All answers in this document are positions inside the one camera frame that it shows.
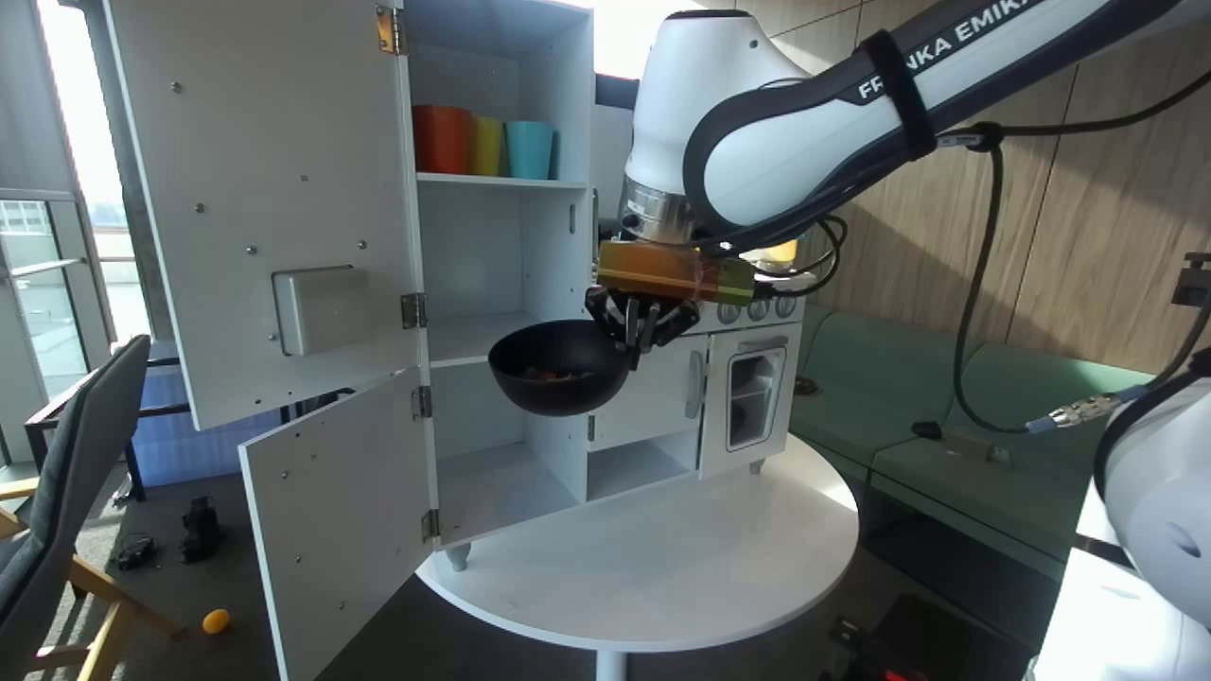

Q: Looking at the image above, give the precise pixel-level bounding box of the red cup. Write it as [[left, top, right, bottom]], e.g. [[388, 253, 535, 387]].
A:
[[414, 105, 472, 173]]

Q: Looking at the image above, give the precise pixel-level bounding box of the white cabinet door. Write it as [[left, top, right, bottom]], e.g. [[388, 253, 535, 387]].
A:
[[108, 0, 422, 428], [238, 369, 439, 681]]

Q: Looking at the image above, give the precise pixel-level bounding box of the white toy kitchen set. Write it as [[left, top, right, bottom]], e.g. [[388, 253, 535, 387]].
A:
[[104, 0, 809, 681]]

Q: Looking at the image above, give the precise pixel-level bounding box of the orange ball on floor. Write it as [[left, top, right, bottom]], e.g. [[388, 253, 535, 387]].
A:
[[201, 609, 234, 634]]

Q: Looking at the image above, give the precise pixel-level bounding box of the yellow cup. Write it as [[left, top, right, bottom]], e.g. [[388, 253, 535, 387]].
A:
[[472, 117, 504, 179]]

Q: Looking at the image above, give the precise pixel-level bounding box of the orange and black gripper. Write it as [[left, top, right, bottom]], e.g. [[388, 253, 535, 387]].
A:
[[582, 243, 759, 360]]

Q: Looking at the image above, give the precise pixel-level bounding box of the grey drawer handle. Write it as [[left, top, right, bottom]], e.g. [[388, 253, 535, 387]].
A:
[[685, 350, 707, 419]]

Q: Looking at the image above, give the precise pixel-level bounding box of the black bowl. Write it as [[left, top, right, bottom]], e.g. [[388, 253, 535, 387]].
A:
[[490, 319, 630, 414]]

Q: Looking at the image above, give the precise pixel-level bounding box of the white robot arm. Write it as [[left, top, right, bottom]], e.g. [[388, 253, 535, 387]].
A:
[[593, 0, 1211, 629]]

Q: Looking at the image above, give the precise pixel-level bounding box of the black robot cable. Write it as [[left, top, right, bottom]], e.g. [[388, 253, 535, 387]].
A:
[[931, 60, 1211, 440]]

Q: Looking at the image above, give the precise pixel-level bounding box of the teal cup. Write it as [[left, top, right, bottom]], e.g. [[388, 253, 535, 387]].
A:
[[509, 121, 555, 179]]

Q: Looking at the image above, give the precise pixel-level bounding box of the black object on floor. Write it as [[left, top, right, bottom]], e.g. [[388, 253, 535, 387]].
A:
[[111, 496, 225, 572]]

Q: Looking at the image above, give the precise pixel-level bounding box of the white round table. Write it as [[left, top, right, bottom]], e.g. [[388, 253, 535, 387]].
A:
[[422, 440, 861, 681]]

